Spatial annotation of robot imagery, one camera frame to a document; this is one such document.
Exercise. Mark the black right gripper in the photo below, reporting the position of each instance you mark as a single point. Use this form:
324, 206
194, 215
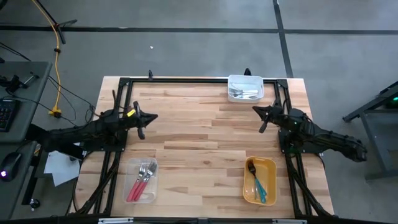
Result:
289, 119

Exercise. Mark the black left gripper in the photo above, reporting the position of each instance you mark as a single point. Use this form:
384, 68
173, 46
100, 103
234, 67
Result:
121, 119

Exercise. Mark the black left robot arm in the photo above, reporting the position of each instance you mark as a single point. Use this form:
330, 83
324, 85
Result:
77, 133

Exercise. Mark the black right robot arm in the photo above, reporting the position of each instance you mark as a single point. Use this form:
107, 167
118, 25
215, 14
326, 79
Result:
335, 141

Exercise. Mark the yellow tape label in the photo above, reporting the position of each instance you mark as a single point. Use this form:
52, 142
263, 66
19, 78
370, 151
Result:
131, 112

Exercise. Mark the white plastic bin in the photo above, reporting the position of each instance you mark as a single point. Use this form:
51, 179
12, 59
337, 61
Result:
252, 82

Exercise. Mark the black clamp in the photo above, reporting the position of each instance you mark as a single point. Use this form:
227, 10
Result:
247, 72
150, 74

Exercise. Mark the clear plastic bin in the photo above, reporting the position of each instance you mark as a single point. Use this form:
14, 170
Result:
130, 168

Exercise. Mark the orange plastic bin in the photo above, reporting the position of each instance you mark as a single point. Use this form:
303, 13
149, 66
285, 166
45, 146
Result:
269, 174

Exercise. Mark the white paper sheets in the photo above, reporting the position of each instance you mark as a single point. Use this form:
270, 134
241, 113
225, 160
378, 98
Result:
60, 168

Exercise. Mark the grey side table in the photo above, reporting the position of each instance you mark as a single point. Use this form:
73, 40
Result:
377, 146

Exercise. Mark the black tripod stand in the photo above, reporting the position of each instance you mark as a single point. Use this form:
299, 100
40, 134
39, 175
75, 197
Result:
66, 22

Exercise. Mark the grey desk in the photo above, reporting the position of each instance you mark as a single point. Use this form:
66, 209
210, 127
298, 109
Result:
18, 133

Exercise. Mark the black desk clamp device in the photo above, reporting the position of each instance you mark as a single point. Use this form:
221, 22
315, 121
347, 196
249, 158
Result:
14, 82

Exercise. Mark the black keyboard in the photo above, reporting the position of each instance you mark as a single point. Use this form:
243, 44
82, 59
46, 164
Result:
6, 115

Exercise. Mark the black caster wheel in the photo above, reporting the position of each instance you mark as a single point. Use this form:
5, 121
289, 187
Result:
34, 203

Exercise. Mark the black computer mouse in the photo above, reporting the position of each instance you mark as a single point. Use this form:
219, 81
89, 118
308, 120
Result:
11, 165

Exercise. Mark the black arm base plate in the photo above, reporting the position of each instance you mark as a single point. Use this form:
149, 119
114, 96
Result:
102, 148
287, 147

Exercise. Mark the black aluminium table frame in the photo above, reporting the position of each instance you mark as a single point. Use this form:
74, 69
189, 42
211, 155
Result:
174, 80

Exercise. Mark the silver metal bracket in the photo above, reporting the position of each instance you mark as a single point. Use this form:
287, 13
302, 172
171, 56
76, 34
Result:
115, 220
289, 221

